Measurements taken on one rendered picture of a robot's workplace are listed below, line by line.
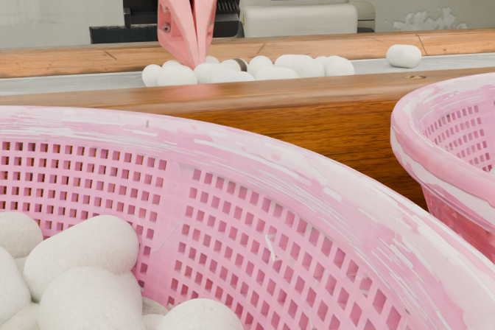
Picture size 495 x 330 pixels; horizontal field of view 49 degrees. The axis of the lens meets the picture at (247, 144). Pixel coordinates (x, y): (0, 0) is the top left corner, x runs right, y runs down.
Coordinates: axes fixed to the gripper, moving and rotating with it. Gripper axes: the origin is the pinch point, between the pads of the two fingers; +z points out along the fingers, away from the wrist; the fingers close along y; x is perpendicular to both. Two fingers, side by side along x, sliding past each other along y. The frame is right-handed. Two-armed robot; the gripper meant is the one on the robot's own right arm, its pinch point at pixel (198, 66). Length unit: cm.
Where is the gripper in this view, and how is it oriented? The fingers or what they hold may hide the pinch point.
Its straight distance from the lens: 42.8
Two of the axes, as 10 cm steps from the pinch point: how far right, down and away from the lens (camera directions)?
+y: 9.7, -0.8, 2.3
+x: -1.4, 5.8, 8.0
